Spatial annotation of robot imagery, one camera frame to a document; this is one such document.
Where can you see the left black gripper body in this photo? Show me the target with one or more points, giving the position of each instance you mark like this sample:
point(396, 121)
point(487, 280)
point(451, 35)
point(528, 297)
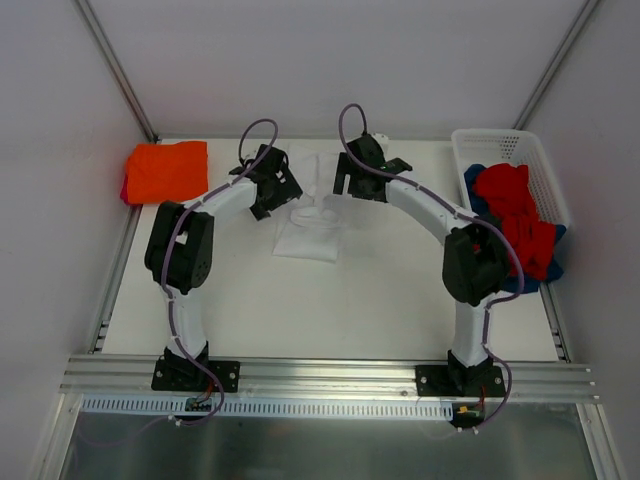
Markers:
point(279, 189)

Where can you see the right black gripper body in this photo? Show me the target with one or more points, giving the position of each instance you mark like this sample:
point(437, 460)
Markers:
point(347, 175)

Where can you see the white t shirt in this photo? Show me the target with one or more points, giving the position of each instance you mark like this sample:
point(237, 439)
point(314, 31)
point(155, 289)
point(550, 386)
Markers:
point(311, 227)

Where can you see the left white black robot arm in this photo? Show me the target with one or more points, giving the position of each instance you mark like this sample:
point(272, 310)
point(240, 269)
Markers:
point(179, 256)

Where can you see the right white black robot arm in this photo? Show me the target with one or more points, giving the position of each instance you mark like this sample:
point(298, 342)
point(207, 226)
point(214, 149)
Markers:
point(475, 261)

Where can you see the folded orange t shirt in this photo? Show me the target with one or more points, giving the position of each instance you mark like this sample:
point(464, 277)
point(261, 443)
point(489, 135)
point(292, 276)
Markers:
point(167, 172)

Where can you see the red t shirt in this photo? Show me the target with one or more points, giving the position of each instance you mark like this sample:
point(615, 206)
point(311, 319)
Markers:
point(505, 190)

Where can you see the folded pink t shirt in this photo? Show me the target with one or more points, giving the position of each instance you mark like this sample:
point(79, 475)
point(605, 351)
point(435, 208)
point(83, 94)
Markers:
point(124, 191)

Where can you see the white plastic laundry basket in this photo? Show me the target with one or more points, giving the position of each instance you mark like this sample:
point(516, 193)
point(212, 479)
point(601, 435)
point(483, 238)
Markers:
point(488, 147)

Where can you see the blue t shirt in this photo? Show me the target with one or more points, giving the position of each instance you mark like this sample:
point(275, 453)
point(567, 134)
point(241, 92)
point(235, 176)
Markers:
point(478, 206)

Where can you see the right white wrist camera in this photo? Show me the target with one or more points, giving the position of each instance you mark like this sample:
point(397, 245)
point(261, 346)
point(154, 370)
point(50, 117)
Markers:
point(382, 140)

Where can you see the rear aluminium frame bar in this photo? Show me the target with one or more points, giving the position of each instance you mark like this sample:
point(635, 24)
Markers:
point(330, 136)

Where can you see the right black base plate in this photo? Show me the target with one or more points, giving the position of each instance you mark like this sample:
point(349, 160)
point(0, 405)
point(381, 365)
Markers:
point(445, 381)

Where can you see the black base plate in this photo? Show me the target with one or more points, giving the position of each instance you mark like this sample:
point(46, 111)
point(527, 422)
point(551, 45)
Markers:
point(184, 376)
point(445, 381)

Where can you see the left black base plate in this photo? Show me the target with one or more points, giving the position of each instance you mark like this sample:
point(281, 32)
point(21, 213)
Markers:
point(184, 376)

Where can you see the left aluminium frame post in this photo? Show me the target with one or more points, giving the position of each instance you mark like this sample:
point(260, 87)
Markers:
point(108, 54)

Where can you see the aluminium frame post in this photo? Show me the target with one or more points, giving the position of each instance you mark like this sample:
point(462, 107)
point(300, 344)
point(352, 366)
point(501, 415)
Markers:
point(108, 54)
point(569, 40)

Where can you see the aluminium mounting rail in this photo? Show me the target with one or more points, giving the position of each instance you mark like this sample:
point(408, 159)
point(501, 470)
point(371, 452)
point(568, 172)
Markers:
point(536, 382)

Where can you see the right aluminium frame post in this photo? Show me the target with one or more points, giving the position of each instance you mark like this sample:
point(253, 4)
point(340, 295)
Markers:
point(569, 40)

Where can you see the white slotted cable duct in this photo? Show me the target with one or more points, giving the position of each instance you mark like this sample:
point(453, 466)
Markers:
point(270, 408)

